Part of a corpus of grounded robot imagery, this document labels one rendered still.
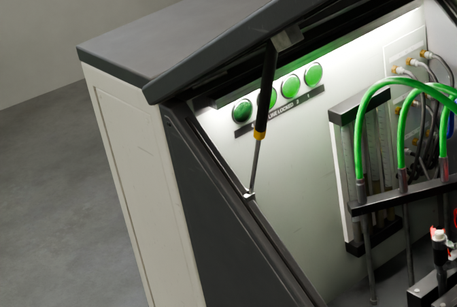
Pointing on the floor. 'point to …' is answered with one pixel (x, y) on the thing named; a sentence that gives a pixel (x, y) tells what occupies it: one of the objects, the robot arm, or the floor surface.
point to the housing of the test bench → (140, 216)
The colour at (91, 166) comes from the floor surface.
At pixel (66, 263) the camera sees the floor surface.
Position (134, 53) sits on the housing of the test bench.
